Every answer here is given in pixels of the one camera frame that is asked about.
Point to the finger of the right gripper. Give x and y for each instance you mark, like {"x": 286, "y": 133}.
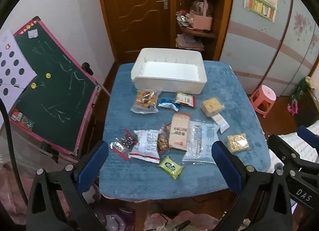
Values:
{"x": 308, "y": 136}
{"x": 283, "y": 151}

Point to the pink gift bag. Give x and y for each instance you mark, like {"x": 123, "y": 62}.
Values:
{"x": 201, "y": 13}

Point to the green snack packet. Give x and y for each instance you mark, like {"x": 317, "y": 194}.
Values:
{"x": 171, "y": 167}

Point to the blue white candy wrapper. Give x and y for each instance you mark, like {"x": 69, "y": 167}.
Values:
{"x": 169, "y": 104}

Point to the green bag with flowers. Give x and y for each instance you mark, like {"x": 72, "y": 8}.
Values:
{"x": 306, "y": 84}

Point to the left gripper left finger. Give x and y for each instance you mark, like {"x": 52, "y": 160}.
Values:
{"x": 88, "y": 167}

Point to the wooden corner shelf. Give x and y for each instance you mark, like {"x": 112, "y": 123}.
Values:
{"x": 209, "y": 43}

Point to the green chalkboard pink frame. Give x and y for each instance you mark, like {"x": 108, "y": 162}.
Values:
{"x": 56, "y": 106}

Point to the pink plastic stool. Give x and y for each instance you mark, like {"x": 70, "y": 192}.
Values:
{"x": 262, "y": 100}

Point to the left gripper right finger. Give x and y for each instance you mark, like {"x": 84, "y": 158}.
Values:
{"x": 230, "y": 166}

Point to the white red-edged snack bag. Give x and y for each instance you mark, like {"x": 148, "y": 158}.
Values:
{"x": 146, "y": 146}

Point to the white dotted paper sheet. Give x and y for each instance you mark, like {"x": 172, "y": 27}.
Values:
{"x": 15, "y": 72}

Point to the dark red date packet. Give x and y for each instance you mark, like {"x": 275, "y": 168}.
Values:
{"x": 124, "y": 145}

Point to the white orange oat bar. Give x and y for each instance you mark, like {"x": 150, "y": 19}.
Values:
{"x": 221, "y": 122}

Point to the red white snack packet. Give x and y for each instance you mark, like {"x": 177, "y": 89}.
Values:
{"x": 185, "y": 99}

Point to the white plastic storage bin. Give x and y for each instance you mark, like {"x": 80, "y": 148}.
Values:
{"x": 169, "y": 70}

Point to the brown wooden door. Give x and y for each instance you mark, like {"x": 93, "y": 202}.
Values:
{"x": 136, "y": 24}

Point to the blue table cloth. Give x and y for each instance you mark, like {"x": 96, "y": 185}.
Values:
{"x": 136, "y": 180}

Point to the colourful wall poster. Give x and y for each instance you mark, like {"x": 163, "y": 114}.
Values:
{"x": 260, "y": 0}

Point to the orange fried snack bag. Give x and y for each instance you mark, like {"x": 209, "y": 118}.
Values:
{"x": 146, "y": 101}

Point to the brown paper snack pack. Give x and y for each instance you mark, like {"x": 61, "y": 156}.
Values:
{"x": 178, "y": 134}

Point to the yellow puffed snack pack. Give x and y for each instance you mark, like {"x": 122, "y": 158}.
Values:
{"x": 237, "y": 143}

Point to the square puffed rice pack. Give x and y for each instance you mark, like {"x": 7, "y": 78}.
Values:
{"x": 211, "y": 106}

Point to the sliding wardrobe doors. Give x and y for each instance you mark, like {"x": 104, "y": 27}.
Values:
{"x": 274, "y": 48}

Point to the large light blue bag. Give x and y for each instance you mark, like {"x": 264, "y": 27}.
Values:
{"x": 201, "y": 137}

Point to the mixed nuts clear packet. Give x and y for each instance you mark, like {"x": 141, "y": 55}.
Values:
{"x": 163, "y": 138}

